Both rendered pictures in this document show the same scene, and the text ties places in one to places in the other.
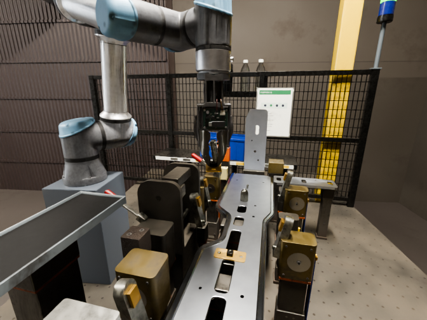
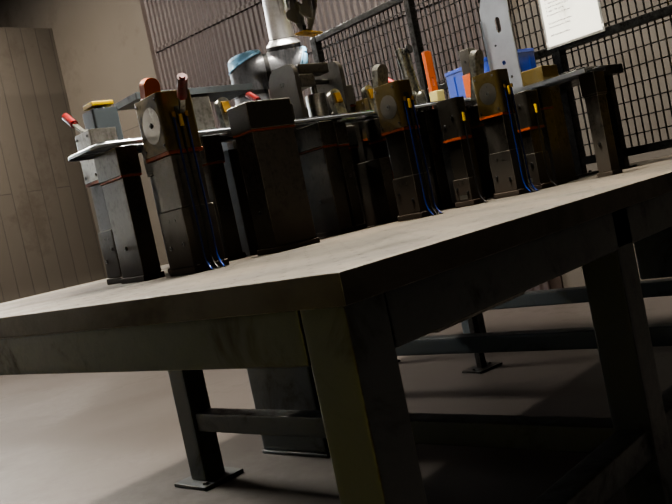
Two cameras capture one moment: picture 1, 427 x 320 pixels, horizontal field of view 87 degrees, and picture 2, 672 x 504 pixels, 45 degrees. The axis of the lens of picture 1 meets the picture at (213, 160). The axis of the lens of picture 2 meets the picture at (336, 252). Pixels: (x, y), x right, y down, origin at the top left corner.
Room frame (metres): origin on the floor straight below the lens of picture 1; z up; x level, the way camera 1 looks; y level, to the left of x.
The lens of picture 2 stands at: (-1.24, -1.32, 0.77)
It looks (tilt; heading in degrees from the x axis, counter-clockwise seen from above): 3 degrees down; 38
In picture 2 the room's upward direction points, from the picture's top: 12 degrees counter-clockwise
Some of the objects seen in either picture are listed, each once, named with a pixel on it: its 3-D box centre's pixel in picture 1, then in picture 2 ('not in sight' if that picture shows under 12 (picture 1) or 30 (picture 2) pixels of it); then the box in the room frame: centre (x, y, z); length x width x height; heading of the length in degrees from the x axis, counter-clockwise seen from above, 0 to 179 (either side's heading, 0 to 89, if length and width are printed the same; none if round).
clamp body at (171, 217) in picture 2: not in sight; (184, 184); (-0.11, -0.10, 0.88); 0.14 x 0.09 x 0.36; 76
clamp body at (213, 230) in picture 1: (210, 207); not in sight; (1.01, 0.02, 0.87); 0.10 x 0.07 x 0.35; 76
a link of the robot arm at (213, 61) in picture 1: (215, 63); not in sight; (0.52, 0.00, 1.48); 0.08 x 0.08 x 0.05
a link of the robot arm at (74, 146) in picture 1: (81, 136); (248, 73); (0.82, 0.49, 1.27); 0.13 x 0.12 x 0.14; 136
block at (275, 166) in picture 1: (273, 190); (549, 125); (1.20, -0.35, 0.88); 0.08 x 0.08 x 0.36; 76
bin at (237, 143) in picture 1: (225, 145); (491, 79); (1.43, -0.08, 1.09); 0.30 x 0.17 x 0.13; 67
